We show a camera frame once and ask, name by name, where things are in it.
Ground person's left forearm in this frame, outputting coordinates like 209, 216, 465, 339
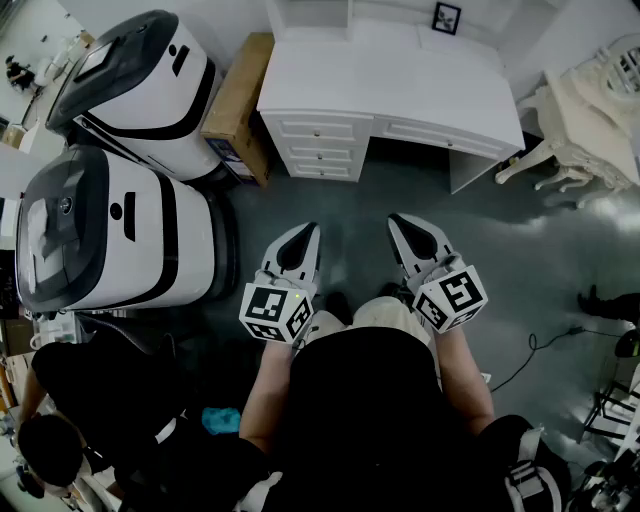
239, 339, 304, 454

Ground person's beige shorts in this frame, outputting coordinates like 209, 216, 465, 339
304, 294, 436, 351

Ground person's right forearm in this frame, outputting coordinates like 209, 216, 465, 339
432, 324, 496, 436

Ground black white shoulder strap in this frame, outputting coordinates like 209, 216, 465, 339
502, 424, 564, 512

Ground thin black cable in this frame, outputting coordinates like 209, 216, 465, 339
489, 324, 586, 394

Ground white black delivery robot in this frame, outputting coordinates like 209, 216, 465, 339
44, 9, 226, 184
13, 144, 240, 314

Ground brown cardboard box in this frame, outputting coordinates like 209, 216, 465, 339
199, 32, 276, 187

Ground black picture frame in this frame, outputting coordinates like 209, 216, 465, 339
432, 1, 462, 36

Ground white desk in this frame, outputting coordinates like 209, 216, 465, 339
256, 22, 526, 196

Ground person's left black shoe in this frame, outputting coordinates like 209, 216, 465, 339
324, 291, 354, 324

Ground white shelf hutch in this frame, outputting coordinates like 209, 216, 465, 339
264, 0, 501, 46

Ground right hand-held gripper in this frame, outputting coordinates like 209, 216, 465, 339
388, 214, 489, 335

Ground blue cloth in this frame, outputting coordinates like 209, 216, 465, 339
201, 407, 241, 436

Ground person's black shirt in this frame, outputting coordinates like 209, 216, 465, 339
239, 327, 571, 512

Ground wide white desk drawer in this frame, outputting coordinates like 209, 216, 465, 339
382, 119, 506, 156

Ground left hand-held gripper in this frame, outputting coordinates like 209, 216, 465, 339
238, 222, 322, 347

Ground person's black shoe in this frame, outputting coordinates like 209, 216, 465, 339
377, 282, 416, 306
324, 291, 354, 324

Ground person's right black shoe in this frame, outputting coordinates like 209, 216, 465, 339
377, 282, 416, 306

